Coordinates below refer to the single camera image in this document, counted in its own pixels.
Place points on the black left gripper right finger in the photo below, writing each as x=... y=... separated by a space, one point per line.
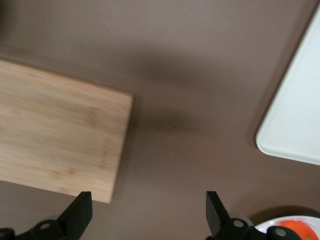
x=217 y=217

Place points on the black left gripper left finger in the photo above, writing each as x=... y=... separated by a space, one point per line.
x=75 y=215

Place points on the white round plate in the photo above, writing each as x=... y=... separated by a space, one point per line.
x=264 y=223

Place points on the orange fruit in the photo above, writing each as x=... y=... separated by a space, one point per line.
x=301 y=228

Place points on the wooden cutting board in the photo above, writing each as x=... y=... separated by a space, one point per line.
x=57 y=130

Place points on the cream bear print tray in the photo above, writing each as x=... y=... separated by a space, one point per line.
x=297 y=112

